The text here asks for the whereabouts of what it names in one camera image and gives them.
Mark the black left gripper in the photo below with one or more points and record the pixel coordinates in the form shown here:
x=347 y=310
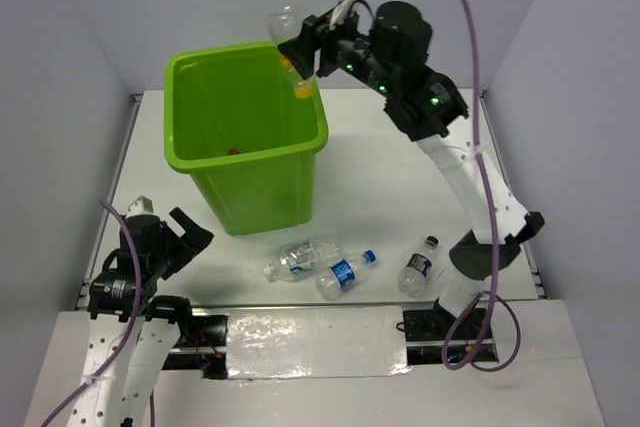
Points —
x=194 y=234

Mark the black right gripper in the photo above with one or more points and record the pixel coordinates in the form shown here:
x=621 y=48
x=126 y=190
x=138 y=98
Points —
x=314 y=33

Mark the crushed bottle orange cap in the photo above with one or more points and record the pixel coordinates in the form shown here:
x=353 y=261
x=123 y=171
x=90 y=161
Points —
x=296 y=57

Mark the green label clear bottle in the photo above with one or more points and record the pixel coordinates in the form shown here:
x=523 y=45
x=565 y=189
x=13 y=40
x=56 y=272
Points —
x=302 y=259

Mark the blue label bottle blue cap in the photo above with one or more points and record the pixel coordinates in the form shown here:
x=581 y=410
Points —
x=345 y=274

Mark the black label bottle black cap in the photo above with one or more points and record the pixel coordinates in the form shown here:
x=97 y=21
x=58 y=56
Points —
x=412 y=278

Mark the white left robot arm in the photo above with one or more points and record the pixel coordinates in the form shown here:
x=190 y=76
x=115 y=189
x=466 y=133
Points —
x=132 y=328

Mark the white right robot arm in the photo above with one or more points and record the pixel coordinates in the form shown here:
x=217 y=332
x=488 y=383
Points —
x=426 y=106

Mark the green plastic bin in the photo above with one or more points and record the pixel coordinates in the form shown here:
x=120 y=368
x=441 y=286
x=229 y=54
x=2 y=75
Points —
x=238 y=97

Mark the silver foil sheet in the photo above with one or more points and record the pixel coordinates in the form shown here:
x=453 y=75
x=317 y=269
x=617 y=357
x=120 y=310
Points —
x=329 y=342

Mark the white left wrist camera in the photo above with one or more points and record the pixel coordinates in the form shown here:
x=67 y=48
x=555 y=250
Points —
x=140 y=206

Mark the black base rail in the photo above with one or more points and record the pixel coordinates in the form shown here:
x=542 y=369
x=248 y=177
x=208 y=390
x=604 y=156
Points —
x=203 y=350

